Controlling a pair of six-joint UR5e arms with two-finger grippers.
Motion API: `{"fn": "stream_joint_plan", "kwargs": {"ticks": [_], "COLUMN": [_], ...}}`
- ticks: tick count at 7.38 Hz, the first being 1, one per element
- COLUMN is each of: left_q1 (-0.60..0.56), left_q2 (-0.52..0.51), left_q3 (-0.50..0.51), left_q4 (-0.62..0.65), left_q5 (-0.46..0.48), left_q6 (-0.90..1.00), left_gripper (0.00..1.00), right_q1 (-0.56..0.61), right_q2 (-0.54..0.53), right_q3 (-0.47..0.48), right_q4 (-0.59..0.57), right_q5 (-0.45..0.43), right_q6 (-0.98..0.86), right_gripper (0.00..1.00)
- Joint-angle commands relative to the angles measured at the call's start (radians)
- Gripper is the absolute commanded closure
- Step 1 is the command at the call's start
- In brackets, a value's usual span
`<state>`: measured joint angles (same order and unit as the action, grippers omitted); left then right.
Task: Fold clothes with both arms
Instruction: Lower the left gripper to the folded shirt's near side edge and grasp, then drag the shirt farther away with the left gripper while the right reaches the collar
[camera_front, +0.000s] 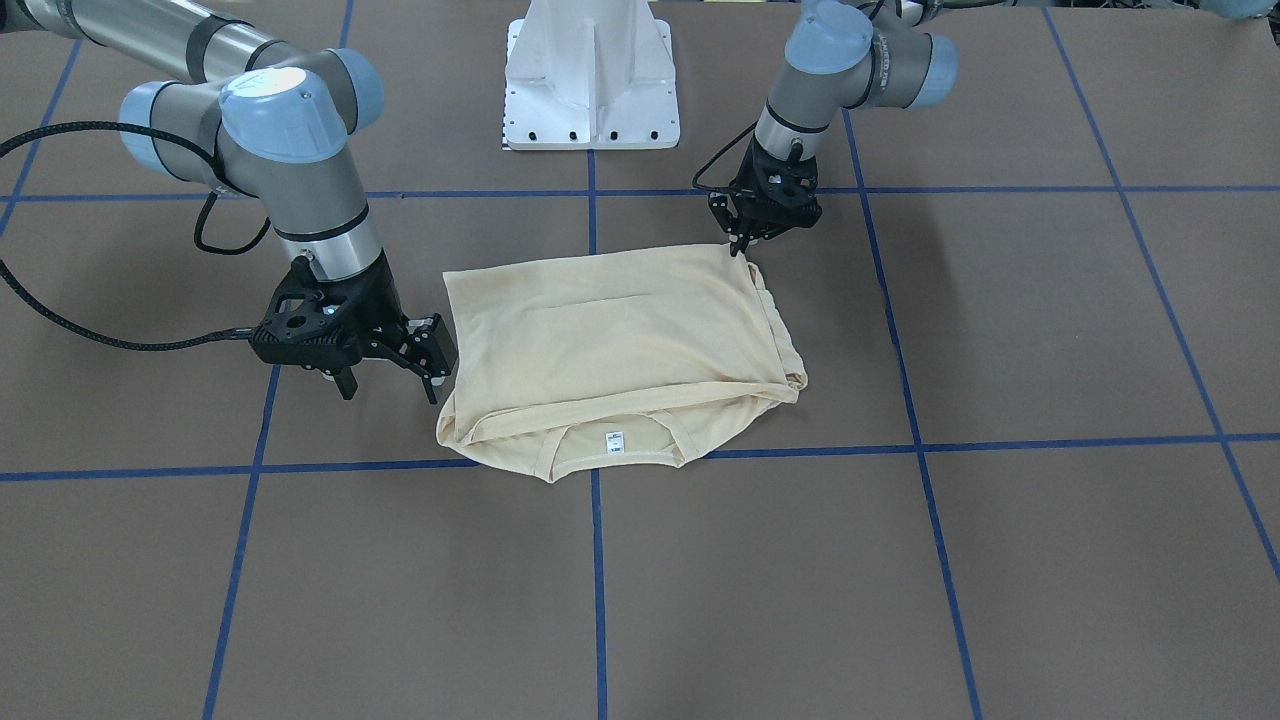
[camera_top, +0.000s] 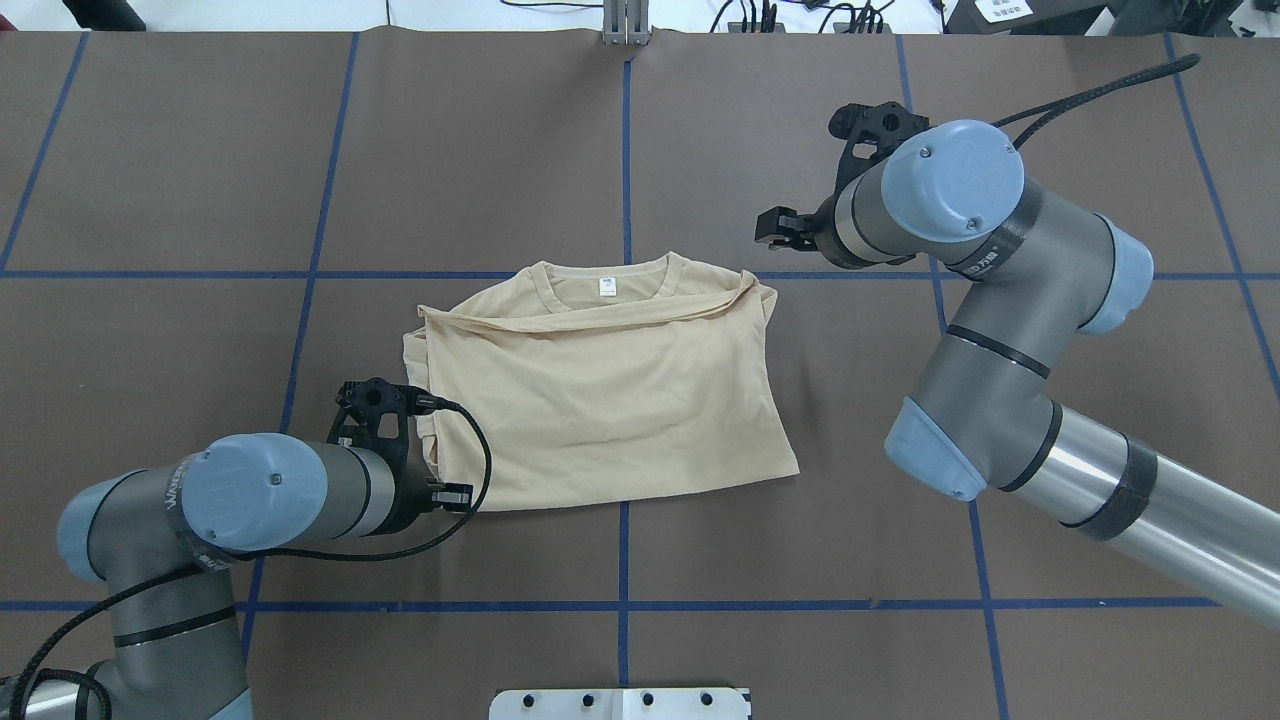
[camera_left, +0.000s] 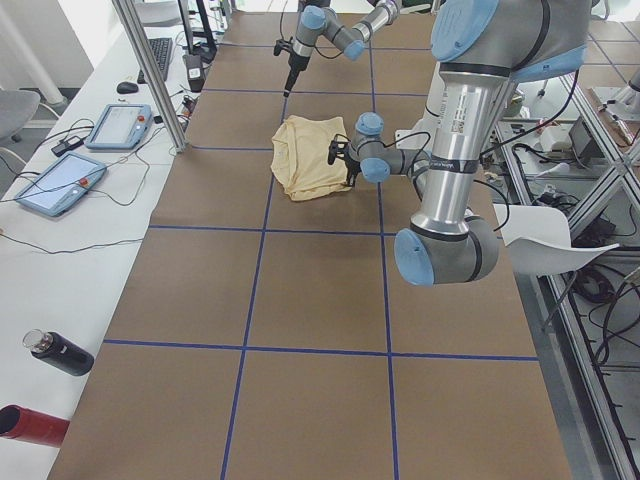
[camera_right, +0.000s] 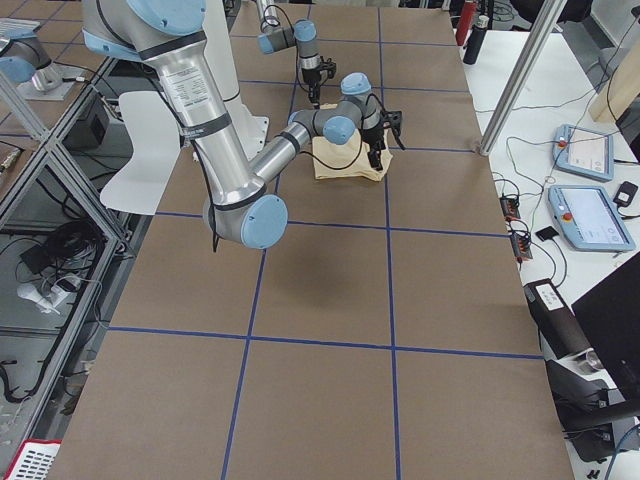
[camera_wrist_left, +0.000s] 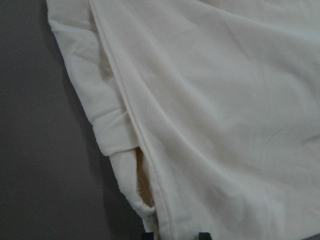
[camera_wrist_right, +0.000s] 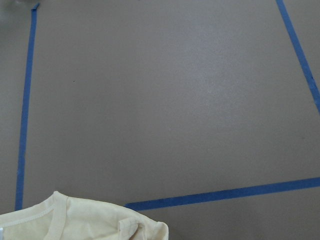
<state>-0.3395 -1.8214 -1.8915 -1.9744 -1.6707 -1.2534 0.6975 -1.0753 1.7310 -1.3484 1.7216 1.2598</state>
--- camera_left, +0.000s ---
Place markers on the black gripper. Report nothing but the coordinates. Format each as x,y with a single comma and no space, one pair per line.
351,164
295,64

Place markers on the cream long-sleeve printed shirt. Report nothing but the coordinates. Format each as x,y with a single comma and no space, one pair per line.
300,151

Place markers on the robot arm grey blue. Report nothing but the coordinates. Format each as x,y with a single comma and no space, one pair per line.
484,48
317,19

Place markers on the black keyboard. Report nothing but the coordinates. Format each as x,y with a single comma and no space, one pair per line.
162,51

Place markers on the black computer mouse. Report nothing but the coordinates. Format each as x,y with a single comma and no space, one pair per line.
127,87

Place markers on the upper blue teach pendant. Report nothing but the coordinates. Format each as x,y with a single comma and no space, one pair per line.
120,127

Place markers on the blue teach pendant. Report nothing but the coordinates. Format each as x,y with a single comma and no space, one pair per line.
120,127
60,186

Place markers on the white plastic chair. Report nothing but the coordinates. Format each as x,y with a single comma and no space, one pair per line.
539,242

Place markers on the lower blue teach pendant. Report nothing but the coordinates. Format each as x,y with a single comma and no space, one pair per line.
60,186

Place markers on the black bottle with steel cap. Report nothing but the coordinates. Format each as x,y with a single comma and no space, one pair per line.
59,352

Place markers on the red cylindrical bottle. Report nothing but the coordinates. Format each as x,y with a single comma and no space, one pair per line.
30,426

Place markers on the aluminium frame post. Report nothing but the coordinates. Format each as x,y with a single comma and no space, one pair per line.
147,62

